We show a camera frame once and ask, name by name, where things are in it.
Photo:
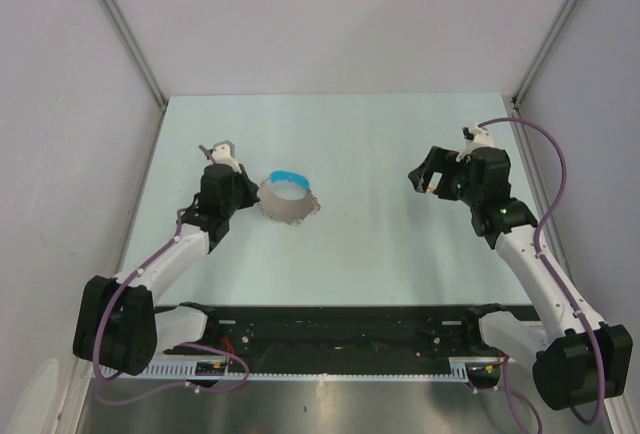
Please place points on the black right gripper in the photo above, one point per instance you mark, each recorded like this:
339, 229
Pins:
439, 160

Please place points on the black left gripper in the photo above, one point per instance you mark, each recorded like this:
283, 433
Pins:
249, 187

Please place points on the blue key tag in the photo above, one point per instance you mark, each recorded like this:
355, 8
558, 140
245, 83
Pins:
298, 179

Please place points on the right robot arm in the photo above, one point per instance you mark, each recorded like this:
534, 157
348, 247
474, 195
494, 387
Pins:
576, 358

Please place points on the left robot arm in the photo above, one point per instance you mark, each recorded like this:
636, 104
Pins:
118, 325

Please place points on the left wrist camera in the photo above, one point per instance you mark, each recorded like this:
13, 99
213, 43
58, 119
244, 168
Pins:
221, 153

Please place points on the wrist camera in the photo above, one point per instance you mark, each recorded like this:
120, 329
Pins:
221, 153
475, 137

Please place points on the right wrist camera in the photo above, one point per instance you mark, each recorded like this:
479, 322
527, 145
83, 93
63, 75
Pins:
475, 137

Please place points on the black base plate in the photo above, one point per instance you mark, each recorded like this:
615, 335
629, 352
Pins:
433, 328

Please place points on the grey slotted cable duct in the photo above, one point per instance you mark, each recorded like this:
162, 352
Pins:
217, 368

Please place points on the right aluminium corner post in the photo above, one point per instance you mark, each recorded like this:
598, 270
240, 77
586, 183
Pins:
552, 35

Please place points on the aluminium corner post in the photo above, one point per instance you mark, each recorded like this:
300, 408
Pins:
134, 51
552, 35

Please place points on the left aluminium corner post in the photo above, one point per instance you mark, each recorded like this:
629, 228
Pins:
134, 51

